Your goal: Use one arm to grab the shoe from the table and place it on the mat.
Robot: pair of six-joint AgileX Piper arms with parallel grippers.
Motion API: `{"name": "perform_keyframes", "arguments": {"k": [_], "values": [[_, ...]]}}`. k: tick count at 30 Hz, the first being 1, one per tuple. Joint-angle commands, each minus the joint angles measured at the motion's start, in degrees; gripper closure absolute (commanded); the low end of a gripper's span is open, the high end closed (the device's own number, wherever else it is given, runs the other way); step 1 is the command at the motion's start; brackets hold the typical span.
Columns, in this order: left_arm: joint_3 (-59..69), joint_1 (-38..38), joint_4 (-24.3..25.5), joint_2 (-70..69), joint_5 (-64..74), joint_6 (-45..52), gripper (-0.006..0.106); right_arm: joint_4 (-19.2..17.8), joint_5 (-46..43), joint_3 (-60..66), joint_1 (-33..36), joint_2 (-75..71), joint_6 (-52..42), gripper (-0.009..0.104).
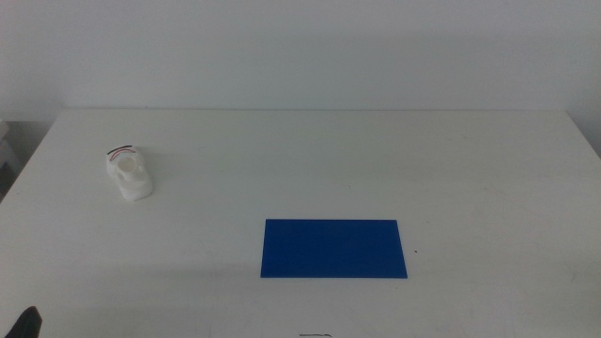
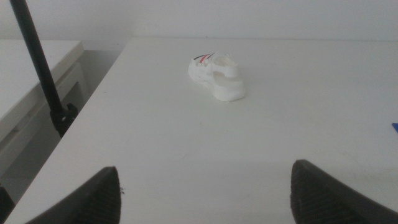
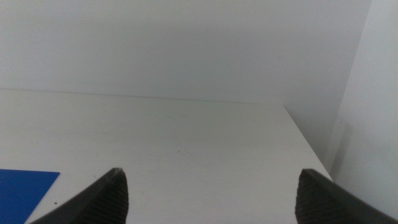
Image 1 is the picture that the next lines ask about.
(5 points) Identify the blue rectangular mat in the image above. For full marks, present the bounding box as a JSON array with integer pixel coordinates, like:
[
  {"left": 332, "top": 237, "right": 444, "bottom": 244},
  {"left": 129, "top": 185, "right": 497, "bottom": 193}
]
[{"left": 259, "top": 218, "right": 408, "bottom": 280}]

